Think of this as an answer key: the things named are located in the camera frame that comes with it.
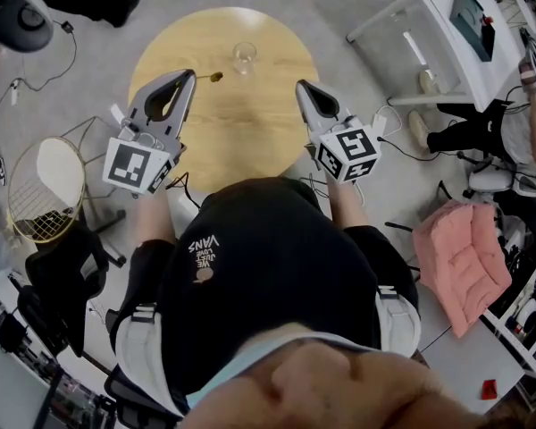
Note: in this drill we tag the small red object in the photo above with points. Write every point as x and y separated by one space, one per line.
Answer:
487 19

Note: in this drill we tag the red triangular object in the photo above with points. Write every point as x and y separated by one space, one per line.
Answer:
489 389

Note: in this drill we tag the person's face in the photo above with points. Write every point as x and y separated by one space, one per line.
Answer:
339 387

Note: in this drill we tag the person's left forearm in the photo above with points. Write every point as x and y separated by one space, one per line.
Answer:
154 217

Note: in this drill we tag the black box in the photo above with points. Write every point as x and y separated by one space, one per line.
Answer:
469 20

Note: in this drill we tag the black power adapter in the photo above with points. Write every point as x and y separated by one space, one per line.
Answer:
67 27

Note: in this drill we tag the light blue face mask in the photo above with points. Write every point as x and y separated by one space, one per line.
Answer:
214 380

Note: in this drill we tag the small gold spoon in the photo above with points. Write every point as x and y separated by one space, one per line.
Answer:
215 77

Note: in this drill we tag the cluttered white desk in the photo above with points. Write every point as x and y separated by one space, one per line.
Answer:
9 373

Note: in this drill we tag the white paper label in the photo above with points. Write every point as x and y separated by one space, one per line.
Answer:
117 114

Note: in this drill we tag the white seat cushion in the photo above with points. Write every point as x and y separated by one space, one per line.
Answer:
58 172

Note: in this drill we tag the white oval pod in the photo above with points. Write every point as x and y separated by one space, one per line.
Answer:
9 16
491 179

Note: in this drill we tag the white power strip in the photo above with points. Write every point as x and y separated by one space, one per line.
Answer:
379 125
15 92

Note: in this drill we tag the white table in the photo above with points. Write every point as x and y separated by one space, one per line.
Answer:
438 16

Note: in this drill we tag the clear drinking glass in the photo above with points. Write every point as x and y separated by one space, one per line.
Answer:
245 67

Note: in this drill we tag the black office chair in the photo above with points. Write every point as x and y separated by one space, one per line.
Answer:
134 400
67 257

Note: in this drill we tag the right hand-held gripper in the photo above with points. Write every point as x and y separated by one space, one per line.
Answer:
348 150

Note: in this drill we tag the white storage shelf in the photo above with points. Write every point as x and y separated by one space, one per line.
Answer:
531 311

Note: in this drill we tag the pink cushion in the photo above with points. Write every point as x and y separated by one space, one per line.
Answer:
464 262

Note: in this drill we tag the person's right forearm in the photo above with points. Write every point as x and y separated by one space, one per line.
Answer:
346 204

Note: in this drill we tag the person's black t-shirt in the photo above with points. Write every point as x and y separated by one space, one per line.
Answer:
272 262

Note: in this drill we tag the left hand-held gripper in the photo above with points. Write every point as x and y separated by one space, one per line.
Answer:
129 163

